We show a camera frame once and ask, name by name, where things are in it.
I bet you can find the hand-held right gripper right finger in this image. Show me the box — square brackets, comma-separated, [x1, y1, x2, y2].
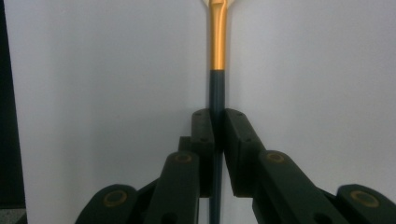
[223, 107, 267, 199]

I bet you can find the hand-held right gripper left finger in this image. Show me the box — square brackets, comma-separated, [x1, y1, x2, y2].
[177, 108, 217, 199]

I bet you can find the thin gold-banded makeup brush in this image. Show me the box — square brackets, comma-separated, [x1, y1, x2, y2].
[201, 0, 233, 224]

